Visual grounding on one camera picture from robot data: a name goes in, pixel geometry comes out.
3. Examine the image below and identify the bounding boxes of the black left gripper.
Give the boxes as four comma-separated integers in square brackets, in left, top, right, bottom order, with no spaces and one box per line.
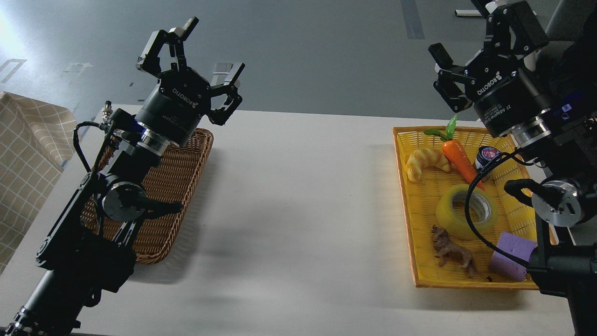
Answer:
[135,17,246,147]

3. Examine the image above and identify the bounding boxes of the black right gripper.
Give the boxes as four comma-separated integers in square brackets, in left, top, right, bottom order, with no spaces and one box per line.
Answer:
[428,0,555,137]

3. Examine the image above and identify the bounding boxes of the yellow tape roll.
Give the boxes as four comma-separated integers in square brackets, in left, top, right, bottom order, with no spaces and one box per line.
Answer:
[436,184,499,241]

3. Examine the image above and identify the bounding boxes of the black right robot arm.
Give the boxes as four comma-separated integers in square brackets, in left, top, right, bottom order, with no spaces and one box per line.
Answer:
[429,0,596,336]

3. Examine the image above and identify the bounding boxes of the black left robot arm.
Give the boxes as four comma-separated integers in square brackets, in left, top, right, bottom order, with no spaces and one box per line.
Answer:
[1,17,245,336]

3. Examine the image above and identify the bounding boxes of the white metal stand base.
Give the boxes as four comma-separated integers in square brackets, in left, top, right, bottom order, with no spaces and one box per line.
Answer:
[454,9,488,18]

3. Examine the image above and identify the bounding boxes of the brown wicker basket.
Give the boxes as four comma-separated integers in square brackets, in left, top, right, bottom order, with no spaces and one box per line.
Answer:
[81,128,214,265]

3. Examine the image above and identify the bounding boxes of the small dark jar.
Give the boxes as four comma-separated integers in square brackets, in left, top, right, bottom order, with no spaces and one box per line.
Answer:
[475,146,501,174]

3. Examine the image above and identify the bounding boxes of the toy carrot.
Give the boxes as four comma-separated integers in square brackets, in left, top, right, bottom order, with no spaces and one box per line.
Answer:
[423,115,477,184]

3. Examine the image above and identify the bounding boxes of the toy croissant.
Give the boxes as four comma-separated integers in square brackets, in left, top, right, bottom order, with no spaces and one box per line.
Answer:
[406,147,452,182]

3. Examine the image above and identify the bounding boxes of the yellow plastic basket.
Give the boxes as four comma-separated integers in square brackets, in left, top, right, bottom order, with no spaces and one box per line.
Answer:
[393,126,538,291]

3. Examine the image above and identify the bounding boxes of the beige checkered cloth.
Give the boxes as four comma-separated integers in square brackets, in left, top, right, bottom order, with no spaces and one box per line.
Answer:
[0,91,76,271]

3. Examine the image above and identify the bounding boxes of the brown toy lion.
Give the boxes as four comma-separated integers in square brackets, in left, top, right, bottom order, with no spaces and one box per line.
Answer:
[430,225,477,279]

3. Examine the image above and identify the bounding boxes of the purple foam cube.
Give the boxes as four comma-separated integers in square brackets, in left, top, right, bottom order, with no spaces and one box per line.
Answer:
[489,231,536,281]

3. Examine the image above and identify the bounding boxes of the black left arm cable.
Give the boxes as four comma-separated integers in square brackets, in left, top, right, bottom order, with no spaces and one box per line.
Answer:
[73,121,115,174]

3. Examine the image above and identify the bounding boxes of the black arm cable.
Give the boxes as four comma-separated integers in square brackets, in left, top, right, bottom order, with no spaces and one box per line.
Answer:
[464,147,537,269]
[73,121,115,174]

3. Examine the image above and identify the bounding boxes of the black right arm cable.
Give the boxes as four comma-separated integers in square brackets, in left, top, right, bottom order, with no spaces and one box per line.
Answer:
[464,147,537,269]

